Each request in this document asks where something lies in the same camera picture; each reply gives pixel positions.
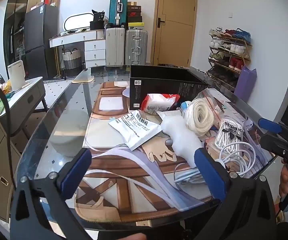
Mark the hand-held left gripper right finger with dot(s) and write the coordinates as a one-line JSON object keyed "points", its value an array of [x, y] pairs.
{"points": [[209, 175]]}

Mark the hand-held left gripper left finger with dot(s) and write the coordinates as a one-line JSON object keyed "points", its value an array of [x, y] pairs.
{"points": [[75, 172]]}

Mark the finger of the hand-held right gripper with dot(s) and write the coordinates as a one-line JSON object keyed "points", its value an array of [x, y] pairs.
{"points": [[274, 142], [269, 125]]}

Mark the white shoelaces with black label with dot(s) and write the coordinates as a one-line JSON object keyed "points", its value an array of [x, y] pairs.
{"points": [[227, 135]]}

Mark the white bubble wrap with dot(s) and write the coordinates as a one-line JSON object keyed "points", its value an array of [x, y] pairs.
{"points": [[181, 137]]}

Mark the white printed sachet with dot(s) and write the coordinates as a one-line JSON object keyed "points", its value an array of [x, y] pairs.
{"points": [[134, 130]]}

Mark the small blue white packet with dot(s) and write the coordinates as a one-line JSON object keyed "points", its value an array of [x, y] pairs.
{"points": [[184, 105]]}

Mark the red white plastic packet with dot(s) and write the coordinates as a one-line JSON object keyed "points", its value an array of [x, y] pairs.
{"points": [[156, 105]]}

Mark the black cardboard box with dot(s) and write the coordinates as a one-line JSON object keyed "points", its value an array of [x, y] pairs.
{"points": [[159, 87]]}

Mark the person's right hand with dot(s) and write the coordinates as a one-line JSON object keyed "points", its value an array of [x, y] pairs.
{"points": [[285, 180]]}

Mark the person's left hand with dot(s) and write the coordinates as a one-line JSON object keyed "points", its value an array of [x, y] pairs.
{"points": [[131, 237]]}

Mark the purple bag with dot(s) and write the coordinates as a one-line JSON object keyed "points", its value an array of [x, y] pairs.
{"points": [[245, 85]]}

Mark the wooden shoe rack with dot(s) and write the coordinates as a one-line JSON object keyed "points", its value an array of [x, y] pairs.
{"points": [[244, 45]]}

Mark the grey side cabinet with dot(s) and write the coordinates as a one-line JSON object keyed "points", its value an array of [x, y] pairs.
{"points": [[26, 97]]}

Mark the white round coaster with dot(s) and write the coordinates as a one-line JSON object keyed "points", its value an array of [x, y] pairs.
{"points": [[126, 93]]}

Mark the woven laundry basket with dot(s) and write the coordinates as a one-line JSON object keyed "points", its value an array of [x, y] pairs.
{"points": [[71, 62]]}

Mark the white dresser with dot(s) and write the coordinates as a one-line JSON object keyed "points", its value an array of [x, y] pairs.
{"points": [[94, 52]]}

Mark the white suitcase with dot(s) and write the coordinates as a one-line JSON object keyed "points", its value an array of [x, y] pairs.
{"points": [[115, 46]]}

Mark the wooden door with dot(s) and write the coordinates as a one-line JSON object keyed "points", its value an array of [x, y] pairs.
{"points": [[176, 30]]}

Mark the silver suitcase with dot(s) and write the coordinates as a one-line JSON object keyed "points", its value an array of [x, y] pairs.
{"points": [[136, 46]]}

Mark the dark grey refrigerator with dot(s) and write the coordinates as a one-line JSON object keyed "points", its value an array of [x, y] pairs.
{"points": [[39, 35]]}

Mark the oval mirror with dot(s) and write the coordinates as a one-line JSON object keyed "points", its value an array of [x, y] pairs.
{"points": [[79, 21]]}

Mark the black bag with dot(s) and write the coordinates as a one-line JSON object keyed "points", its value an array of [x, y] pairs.
{"points": [[97, 20]]}

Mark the white yellow shoe box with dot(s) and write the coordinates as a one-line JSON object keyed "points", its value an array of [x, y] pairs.
{"points": [[136, 25]]}

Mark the teal suitcase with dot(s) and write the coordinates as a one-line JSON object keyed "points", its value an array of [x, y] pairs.
{"points": [[115, 10]]}

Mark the black red shoe box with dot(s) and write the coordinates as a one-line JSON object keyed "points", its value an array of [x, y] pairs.
{"points": [[134, 14]]}

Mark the glass door wardrobe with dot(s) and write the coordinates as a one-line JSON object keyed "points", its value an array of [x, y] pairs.
{"points": [[16, 10]]}

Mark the tan shoe box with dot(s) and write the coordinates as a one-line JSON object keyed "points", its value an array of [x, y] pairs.
{"points": [[132, 3]]}

